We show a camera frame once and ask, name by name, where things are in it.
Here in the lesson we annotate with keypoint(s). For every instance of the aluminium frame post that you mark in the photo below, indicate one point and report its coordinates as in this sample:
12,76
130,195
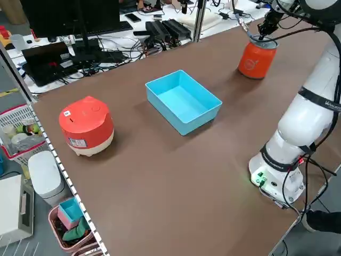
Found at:
199,18

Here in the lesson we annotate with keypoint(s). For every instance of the small blue tray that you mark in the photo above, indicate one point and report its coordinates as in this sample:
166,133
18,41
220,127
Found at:
70,209

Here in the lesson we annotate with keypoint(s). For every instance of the black laptop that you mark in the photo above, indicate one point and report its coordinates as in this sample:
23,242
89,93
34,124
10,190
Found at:
45,64

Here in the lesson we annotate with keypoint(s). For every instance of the translucent plastic cup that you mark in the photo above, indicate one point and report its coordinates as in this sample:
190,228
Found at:
17,42

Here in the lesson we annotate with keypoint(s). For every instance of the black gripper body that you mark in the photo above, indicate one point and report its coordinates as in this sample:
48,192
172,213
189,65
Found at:
272,21

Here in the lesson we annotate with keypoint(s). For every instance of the person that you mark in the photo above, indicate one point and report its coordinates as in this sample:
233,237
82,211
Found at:
322,220

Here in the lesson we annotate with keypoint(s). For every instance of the green cloth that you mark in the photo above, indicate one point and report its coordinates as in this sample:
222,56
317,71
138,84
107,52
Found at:
76,232

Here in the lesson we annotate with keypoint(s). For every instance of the black ribbed power supply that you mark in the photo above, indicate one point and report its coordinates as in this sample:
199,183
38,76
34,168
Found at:
177,28
157,30

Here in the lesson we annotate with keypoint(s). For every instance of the white lidded waste bin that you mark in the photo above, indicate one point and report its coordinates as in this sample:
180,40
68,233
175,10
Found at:
45,173

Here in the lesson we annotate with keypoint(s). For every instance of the black monitor stand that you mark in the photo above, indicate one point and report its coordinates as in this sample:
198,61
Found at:
85,45

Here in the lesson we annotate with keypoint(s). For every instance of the pink round bucket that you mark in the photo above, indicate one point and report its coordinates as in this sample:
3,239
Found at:
57,240

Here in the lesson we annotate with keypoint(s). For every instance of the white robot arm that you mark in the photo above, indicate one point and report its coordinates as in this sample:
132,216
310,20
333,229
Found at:
301,120

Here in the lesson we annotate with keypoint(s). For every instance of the orange cylindrical bin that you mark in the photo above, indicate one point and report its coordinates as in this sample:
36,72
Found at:
254,62

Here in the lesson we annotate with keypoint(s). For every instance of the black smartphone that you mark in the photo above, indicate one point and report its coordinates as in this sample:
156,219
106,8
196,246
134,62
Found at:
132,17
140,33

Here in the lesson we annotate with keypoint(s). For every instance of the aluminium table edge rail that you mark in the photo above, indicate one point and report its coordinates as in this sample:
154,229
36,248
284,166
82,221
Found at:
66,176

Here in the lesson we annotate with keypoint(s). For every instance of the pink slotted basket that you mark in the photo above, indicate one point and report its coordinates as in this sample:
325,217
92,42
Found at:
16,114

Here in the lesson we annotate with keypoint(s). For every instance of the white metal cabinet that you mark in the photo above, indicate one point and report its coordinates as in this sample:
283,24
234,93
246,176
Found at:
10,208

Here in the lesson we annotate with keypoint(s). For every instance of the black computer monitor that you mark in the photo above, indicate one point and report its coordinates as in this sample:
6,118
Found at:
69,16

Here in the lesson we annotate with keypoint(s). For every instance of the blue plastic tray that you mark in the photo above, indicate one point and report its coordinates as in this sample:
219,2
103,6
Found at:
183,106

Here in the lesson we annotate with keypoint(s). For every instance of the black keyboard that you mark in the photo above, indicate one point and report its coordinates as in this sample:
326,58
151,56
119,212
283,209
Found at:
114,28

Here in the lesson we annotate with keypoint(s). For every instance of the black power adapter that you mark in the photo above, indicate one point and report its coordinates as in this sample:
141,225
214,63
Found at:
223,14
238,11

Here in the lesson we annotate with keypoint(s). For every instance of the orange and cream rice cooker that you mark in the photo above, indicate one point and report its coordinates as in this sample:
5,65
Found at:
85,125

